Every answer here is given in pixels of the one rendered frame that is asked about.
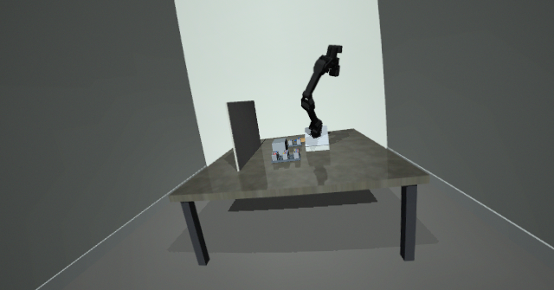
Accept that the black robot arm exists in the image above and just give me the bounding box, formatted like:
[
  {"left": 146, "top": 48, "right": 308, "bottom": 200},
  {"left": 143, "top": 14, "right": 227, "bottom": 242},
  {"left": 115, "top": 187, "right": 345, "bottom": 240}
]
[{"left": 301, "top": 45, "right": 338, "bottom": 139}]

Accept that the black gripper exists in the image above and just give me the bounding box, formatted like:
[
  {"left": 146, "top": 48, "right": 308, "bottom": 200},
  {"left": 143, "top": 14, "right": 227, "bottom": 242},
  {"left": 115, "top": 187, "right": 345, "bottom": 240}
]
[{"left": 329, "top": 45, "right": 343, "bottom": 77}]

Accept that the black flat panel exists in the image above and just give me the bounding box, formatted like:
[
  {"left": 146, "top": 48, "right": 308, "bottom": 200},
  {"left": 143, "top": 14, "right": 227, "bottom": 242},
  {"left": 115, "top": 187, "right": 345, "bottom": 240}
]
[{"left": 225, "top": 100, "right": 261, "bottom": 171}]

